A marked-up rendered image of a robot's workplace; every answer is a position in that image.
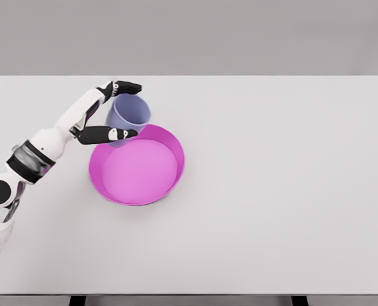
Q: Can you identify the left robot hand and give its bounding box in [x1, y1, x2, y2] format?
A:
[55, 80, 143, 145]

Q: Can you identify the lavender blue cup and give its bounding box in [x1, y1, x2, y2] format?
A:
[105, 93, 152, 149]

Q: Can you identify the magenta round plate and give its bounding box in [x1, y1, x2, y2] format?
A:
[88, 124, 186, 207]

